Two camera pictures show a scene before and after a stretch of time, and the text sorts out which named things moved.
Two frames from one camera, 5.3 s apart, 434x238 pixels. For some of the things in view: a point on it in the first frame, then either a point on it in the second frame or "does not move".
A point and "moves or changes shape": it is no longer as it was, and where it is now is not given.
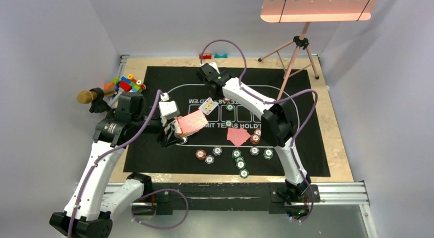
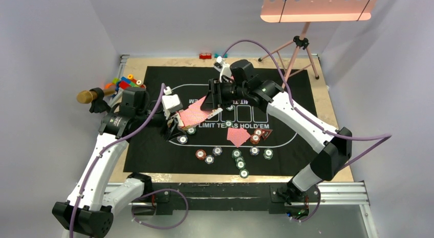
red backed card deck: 191,123 moves or changes shape
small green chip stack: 268,153 does not move
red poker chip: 258,131 does not move
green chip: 244,173 does not move
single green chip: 229,107 does not move
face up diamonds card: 209,106 moves or changes shape
